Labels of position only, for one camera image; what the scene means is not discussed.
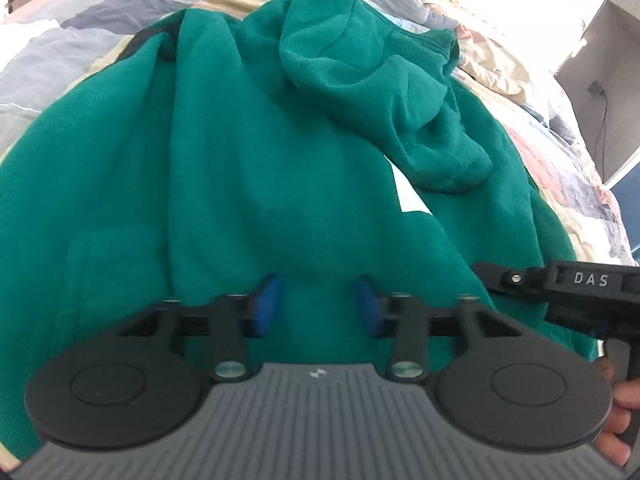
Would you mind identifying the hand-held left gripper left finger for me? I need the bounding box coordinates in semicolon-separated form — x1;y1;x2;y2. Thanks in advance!
117;274;288;382

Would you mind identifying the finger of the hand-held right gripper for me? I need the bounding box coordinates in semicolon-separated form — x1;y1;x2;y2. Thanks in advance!
472;261;551;306

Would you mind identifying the patchwork blanket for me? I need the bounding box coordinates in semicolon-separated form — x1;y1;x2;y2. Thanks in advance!
0;0;638;266

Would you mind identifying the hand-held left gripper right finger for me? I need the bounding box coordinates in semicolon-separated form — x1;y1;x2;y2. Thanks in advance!
352;274;523;382

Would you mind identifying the green hoodie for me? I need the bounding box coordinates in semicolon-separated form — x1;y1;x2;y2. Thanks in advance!
0;0;598;466

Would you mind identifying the person's right hand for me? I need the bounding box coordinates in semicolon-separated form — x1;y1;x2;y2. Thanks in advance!
596;356;640;467

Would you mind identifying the blue panel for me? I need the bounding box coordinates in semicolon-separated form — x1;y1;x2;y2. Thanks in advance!
613;170;640;267

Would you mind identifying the black cable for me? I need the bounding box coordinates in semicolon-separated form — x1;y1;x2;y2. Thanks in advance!
600;91;611;182

